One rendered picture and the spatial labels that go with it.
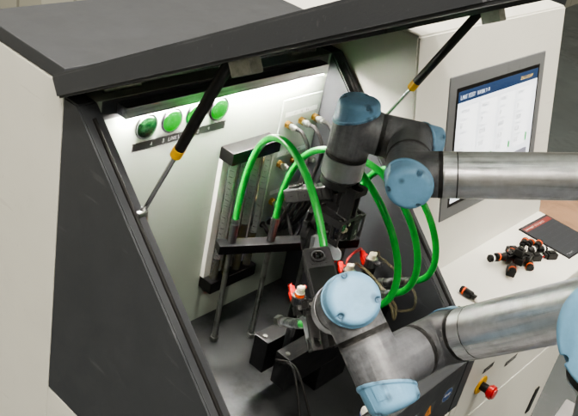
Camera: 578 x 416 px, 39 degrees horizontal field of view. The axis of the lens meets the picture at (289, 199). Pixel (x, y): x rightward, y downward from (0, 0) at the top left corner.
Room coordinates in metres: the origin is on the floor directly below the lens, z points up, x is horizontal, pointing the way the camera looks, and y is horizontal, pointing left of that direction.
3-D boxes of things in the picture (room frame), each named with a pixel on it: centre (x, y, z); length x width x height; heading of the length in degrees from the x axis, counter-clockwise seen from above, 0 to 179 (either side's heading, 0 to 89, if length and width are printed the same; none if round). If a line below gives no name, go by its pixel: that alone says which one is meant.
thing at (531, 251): (1.81, -0.62, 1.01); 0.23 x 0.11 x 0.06; 143
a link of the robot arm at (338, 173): (1.29, -0.08, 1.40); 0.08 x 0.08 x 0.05
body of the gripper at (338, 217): (1.29, -0.09, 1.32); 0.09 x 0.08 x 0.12; 53
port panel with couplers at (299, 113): (1.66, 0.00, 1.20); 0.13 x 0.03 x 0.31; 143
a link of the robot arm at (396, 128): (1.27, -0.18, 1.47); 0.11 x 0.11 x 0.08; 88
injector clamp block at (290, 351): (1.40, -0.13, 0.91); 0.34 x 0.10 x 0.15; 143
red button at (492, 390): (1.50, -0.55, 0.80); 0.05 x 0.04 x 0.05; 143
